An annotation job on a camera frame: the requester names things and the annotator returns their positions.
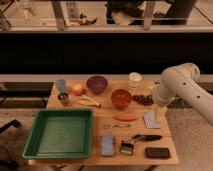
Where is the blue sponge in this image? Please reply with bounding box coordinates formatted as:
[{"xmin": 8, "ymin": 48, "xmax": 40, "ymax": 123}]
[{"xmin": 101, "ymin": 134, "xmax": 115, "ymax": 157}]

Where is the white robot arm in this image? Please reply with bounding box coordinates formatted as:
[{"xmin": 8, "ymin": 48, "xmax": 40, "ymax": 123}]
[{"xmin": 151, "ymin": 63, "xmax": 213, "ymax": 126}]

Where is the black rectangular sponge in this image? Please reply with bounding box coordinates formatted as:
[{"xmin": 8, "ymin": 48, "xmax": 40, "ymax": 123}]
[{"xmin": 145, "ymin": 147, "xmax": 171, "ymax": 159}]

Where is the white paper cup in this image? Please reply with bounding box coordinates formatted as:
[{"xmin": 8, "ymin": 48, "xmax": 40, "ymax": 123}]
[{"xmin": 128, "ymin": 72, "xmax": 142, "ymax": 88}]

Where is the small metal cup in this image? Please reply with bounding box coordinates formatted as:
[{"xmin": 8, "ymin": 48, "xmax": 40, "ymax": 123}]
[{"xmin": 57, "ymin": 93, "xmax": 69, "ymax": 106}]

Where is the blue plastic cup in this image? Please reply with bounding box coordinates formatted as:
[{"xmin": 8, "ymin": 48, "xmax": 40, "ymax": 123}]
[{"xmin": 55, "ymin": 79, "xmax": 67, "ymax": 93}]

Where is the grey blue cloth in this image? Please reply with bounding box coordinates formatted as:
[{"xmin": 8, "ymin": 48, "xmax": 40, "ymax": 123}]
[{"xmin": 143, "ymin": 110, "xmax": 161, "ymax": 129}]

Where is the bunch of dark grapes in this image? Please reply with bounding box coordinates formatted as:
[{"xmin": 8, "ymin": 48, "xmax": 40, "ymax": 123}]
[{"xmin": 132, "ymin": 95, "xmax": 153, "ymax": 106}]

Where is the wooden table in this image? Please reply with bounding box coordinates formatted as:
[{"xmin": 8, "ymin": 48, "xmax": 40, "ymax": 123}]
[{"xmin": 28, "ymin": 80, "xmax": 179, "ymax": 166}]

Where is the orange carrot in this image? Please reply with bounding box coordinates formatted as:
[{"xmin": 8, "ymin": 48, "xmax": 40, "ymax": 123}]
[{"xmin": 113, "ymin": 115, "xmax": 137, "ymax": 122}]

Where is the red bowl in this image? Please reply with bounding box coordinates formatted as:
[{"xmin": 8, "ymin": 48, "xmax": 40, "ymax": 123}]
[{"xmin": 111, "ymin": 89, "xmax": 132, "ymax": 110}]

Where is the purple bowl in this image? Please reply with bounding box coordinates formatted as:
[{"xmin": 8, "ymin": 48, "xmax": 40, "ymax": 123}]
[{"xmin": 86, "ymin": 75, "xmax": 108, "ymax": 94}]

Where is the yellow banana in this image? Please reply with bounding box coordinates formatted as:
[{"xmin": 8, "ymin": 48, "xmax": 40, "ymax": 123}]
[{"xmin": 78, "ymin": 95, "xmax": 101, "ymax": 108}]

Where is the orange apple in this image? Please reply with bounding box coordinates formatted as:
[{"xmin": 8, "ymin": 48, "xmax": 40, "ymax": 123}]
[{"xmin": 72, "ymin": 84, "xmax": 83, "ymax": 96}]

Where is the green plastic tray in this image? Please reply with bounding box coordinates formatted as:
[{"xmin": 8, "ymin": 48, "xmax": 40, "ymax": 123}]
[{"xmin": 23, "ymin": 109, "xmax": 93, "ymax": 160}]

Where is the seated person in background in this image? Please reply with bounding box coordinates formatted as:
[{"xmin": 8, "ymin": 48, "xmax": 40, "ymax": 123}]
[{"xmin": 105, "ymin": 0, "xmax": 145, "ymax": 25}]

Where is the metal railing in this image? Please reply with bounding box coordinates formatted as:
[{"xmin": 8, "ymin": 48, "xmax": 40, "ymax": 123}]
[{"xmin": 0, "ymin": 0, "xmax": 213, "ymax": 33}]

